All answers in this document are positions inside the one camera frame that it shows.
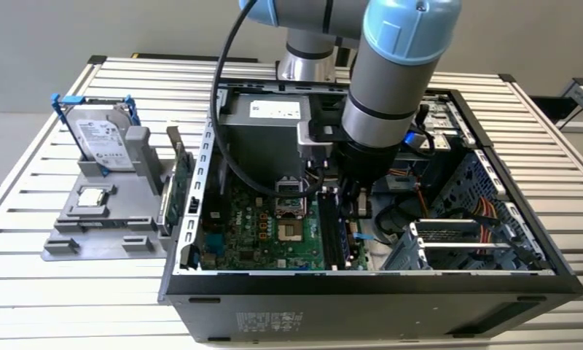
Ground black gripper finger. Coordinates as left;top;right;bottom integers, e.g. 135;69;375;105
354;185;372;220
339;181;358;219

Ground black RAM slot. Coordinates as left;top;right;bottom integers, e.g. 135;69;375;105
318;187;336;271
323;187;343;271

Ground CPU socket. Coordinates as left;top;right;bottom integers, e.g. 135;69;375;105
275;217;306;244

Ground metal socket cover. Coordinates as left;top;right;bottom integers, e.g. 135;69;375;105
274;176;307;217

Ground metal optical drive bay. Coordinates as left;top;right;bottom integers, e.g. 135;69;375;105
368;93;461;193

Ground green motherboard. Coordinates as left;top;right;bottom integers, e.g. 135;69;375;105
195;178;372;271

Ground grey power supply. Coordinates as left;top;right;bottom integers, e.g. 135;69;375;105
218;93;311;183

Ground metal disk bay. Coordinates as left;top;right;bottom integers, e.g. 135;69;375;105
381;217;552;271

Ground black case fan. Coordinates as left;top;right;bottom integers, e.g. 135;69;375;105
200;144;231;234

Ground blue port block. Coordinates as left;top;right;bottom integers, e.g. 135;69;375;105
203;234;224;255

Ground black PC case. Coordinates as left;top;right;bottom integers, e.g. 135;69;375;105
155;74;583;343

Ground green graphics card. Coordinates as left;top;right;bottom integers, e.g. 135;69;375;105
155;125;198;236

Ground grey parts rack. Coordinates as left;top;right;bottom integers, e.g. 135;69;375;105
40;125;195;262

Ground silver CPU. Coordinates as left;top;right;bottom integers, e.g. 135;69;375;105
75;187;110;208

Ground hard disk in blue carrier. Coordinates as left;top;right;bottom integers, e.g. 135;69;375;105
50;93;142;176

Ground black data cables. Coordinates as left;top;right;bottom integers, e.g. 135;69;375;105
373;201;421;246

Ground orange power wire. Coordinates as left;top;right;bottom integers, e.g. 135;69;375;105
387;166;432;220

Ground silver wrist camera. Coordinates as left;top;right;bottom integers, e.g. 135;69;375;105
294;121;351;158

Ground orange yellow power wires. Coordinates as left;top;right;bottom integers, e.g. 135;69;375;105
468;198;500;244

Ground black camera cable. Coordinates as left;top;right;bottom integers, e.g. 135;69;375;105
207;0;327;200

